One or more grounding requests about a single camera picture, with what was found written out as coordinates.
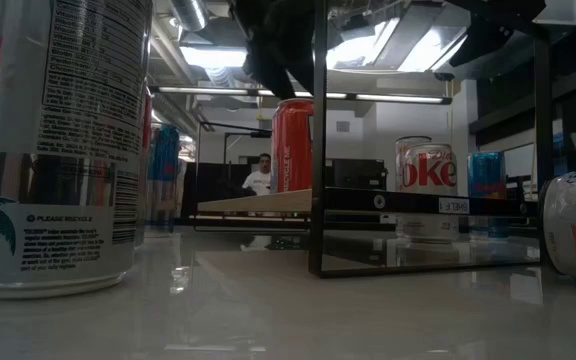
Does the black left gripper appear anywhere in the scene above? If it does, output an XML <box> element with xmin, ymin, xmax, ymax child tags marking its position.
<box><xmin>231</xmin><ymin>0</ymin><xmax>314</xmax><ymax>100</ymax></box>

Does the red Fanta can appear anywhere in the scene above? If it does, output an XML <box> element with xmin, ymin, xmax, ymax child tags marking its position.
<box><xmin>270</xmin><ymin>97</ymin><xmax>315</xmax><ymax>195</ymax></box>

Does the silver Celsius can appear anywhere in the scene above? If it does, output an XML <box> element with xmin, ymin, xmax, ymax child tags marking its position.
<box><xmin>394</xmin><ymin>134</ymin><xmax>433</xmax><ymax>194</ymax></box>
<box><xmin>539</xmin><ymin>169</ymin><xmax>576</xmax><ymax>281</ymax></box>
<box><xmin>0</xmin><ymin>0</ymin><xmax>153</xmax><ymax>301</ymax></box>

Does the ceiling light panel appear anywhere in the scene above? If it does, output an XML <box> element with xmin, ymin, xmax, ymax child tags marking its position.
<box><xmin>326</xmin><ymin>19</ymin><xmax>400</xmax><ymax>71</ymax></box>
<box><xmin>180</xmin><ymin>45</ymin><xmax>248</xmax><ymax>69</ymax></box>
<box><xmin>397</xmin><ymin>24</ymin><xmax>469</xmax><ymax>74</ymax></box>

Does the long linear ceiling light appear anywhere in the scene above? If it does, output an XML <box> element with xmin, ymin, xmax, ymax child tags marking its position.
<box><xmin>150</xmin><ymin>85</ymin><xmax>453</xmax><ymax>105</ymax></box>

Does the person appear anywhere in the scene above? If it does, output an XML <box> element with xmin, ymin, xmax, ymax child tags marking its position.
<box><xmin>241</xmin><ymin>152</ymin><xmax>273</xmax><ymax>196</ymax></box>

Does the black monitor box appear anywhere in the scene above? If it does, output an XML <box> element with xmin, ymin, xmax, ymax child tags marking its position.
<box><xmin>326</xmin><ymin>158</ymin><xmax>388</xmax><ymax>191</ymax></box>

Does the light blue Red Bull can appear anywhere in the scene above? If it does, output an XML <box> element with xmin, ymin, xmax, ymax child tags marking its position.
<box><xmin>466</xmin><ymin>150</ymin><xmax>508</xmax><ymax>240</ymax></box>

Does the black partition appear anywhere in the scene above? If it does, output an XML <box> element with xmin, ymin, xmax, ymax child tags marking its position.
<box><xmin>181</xmin><ymin>162</ymin><xmax>249</xmax><ymax>219</ymax></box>

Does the blue silver Red Bull can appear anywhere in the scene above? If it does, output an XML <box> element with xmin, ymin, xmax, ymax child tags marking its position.
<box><xmin>145</xmin><ymin>123</ymin><xmax>183</xmax><ymax>236</ymax></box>

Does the silver ceiling duct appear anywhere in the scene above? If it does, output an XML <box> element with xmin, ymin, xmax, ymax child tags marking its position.
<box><xmin>170</xmin><ymin>0</ymin><xmax>210</xmax><ymax>32</ymax></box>

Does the wooden shelf black metal frame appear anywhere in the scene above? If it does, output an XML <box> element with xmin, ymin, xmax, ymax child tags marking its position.
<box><xmin>192</xmin><ymin>0</ymin><xmax>554</xmax><ymax>279</ymax></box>

